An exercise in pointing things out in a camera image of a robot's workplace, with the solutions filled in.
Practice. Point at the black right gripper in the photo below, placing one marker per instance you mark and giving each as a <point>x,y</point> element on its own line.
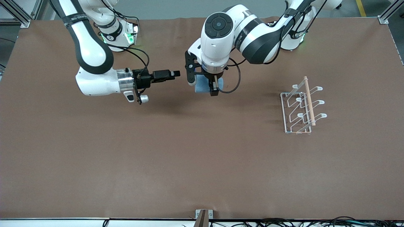
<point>143,79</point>

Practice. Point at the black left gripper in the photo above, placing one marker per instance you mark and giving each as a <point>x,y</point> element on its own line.
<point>210,77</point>

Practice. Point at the blue plastic cup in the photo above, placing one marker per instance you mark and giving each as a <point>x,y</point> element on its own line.
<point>202,86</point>

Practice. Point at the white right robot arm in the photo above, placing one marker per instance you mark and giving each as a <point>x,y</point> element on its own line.
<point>94,53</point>

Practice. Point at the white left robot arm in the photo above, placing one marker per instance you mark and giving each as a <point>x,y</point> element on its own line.
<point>217,47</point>

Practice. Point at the brown table cover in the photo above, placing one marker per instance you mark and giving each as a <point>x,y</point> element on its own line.
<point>202,157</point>

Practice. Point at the yellow floor tape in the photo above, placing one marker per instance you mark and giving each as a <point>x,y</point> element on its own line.
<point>361,8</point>

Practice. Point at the grey metal bracket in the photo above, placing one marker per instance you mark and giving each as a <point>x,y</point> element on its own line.
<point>210,214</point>

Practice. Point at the aluminium frame profile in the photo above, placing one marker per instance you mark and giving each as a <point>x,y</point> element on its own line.
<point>383,19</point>
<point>22,20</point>

